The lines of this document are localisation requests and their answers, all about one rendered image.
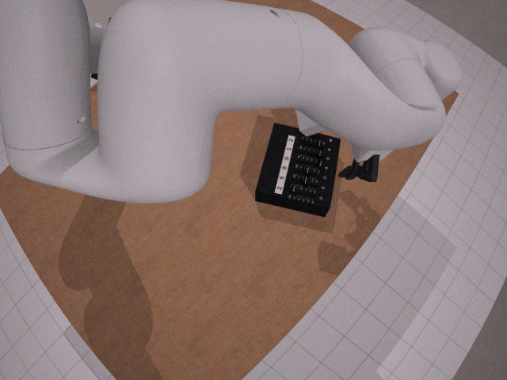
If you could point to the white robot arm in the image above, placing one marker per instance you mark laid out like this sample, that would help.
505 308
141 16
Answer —
167 68

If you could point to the black lighting desk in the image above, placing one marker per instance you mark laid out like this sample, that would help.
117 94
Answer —
292 175

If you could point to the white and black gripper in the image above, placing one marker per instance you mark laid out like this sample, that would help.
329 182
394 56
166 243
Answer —
369 170

